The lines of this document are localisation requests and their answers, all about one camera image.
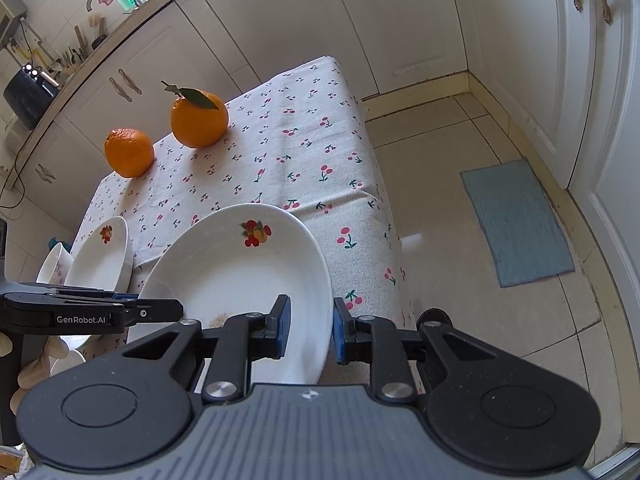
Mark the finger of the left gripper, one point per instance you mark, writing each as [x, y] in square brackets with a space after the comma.
[42, 309]

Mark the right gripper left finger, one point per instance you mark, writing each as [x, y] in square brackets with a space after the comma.
[231, 349]

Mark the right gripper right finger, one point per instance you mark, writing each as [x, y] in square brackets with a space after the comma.
[434, 345]

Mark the white bowl pink flowers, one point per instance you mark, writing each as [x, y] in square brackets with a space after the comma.
[56, 266]

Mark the white plate with fruit print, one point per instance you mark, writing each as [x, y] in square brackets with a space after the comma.
[238, 260]

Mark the white kitchen cabinets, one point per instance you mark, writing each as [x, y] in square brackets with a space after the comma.
[537, 57]

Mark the left gloved hand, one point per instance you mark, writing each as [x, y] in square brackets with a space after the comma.
[33, 373]

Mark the orange without leaf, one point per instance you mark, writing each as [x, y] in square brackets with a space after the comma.
[129, 152]

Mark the blue floor mat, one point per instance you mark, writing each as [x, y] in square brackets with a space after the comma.
[523, 235]

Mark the cherry print tablecloth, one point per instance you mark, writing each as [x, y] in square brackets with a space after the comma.
[298, 142]

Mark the black air fryer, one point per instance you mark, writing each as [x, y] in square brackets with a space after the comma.
[29, 93]

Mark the orange with leaf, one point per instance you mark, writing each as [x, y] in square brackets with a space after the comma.
[198, 118]

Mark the utensil holder with utensils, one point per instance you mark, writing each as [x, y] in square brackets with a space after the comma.
[76, 41]

